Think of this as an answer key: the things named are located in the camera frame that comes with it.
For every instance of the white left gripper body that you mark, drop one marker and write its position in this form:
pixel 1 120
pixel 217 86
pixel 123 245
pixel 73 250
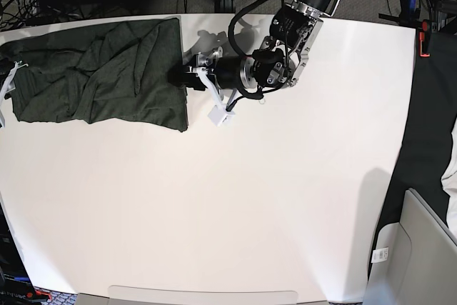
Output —
pixel 204 69

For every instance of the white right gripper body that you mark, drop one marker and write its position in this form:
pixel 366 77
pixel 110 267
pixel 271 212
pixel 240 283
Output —
pixel 8 73

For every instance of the dark green long-sleeve shirt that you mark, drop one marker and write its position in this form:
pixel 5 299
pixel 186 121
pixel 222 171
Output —
pixel 94 73

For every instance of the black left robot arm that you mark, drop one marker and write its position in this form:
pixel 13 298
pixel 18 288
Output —
pixel 277 64

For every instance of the black box with orange print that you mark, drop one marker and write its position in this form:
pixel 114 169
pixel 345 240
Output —
pixel 16 286

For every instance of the dark grey cloth sheet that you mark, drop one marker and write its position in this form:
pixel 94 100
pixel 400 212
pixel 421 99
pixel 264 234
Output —
pixel 427 142

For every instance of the white barcode label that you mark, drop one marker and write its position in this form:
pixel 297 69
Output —
pixel 379 255

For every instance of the red clamp on table edge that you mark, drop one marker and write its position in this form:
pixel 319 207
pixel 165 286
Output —
pixel 424 38

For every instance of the white cloth pile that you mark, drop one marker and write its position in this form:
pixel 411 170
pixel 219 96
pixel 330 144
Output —
pixel 448 181

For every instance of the grey plastic bin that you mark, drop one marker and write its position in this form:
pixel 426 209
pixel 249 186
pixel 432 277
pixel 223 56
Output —
pixel 421 265

